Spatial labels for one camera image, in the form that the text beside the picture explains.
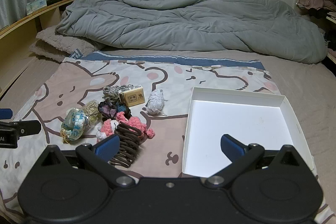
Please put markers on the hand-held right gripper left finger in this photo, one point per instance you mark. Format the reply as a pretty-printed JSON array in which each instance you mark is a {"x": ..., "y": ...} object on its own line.
[{"x": 107, "y": 146}]

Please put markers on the pink crochet doll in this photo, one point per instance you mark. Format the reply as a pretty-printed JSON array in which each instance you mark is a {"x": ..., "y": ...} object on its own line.
[{"x": 124, "y": 121}]

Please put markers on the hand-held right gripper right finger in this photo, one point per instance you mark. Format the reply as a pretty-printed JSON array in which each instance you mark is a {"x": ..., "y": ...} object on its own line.
[{"x": 232, "y": 146}]

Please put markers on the pink clothes pile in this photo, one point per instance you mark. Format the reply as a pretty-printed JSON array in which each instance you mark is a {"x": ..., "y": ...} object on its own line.
[{"x": 319, "y": 1}]

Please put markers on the beige fuzzy blanket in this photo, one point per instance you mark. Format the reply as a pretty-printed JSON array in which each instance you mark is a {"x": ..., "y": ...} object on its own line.
[{"x": 52, "y": 43}]

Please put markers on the dark crochet flower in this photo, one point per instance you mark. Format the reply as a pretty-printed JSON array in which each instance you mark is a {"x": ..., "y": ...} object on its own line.
[{"x": 111, "y": 108}]

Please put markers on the small brown carton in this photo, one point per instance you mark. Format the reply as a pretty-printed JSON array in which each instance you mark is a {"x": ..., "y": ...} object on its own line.
[{"x": 132, "y": 98}]

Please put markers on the tissue pack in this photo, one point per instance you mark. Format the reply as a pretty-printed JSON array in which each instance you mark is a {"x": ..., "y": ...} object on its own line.
[{"x": 36, "y": 5}]

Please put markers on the wooden window ledge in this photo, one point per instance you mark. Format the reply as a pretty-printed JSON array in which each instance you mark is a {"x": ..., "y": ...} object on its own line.
[{"x": 21, "y": 29}]

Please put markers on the grey white crochet ball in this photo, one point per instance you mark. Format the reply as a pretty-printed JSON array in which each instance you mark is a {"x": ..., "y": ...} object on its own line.
[{"x": 155, "y": 103}]

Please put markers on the grey duvet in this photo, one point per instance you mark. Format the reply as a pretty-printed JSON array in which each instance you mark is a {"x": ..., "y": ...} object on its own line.
[{"x": 183, "y": 27}]

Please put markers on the cartoon printed blanket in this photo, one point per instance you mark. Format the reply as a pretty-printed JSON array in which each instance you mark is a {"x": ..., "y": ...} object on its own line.
[{"x": 168, "y": 79}]

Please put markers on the shallow white cardboard box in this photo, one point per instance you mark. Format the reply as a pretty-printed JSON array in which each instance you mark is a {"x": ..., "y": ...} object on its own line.
[{"x": 236, "y": 119}]

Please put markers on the brown hair claw clip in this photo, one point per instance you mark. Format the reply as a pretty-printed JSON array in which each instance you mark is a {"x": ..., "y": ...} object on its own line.
[{"x": 130, "y": 142}]

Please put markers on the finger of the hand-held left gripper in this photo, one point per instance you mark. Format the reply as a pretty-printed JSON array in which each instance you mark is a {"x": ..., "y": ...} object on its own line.
[
  {"x": 5, "y": 113},
  {"x": 26, "y": 127}
]

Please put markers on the folded beige clothes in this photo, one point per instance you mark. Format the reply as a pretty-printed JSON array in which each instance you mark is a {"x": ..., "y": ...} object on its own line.
[{"x": 332, "y": 16}]

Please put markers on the blue floral pouch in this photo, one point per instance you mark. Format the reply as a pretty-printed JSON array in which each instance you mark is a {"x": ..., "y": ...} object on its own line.
[{"x": 74, "y": 123}]

